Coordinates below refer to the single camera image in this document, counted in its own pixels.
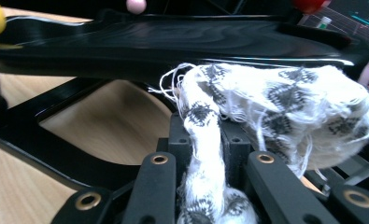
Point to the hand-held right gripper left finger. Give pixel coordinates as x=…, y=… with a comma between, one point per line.
x=154, y=189

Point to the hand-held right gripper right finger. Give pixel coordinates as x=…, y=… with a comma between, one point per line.
x=275, y=189

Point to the white patterned knitted cloth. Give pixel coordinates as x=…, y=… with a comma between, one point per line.
x=281, y=99

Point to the black wavy tiered tray stand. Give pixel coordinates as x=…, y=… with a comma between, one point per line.
x=173, y=40

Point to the computer monitor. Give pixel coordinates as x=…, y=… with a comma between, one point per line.
x=359, y=18

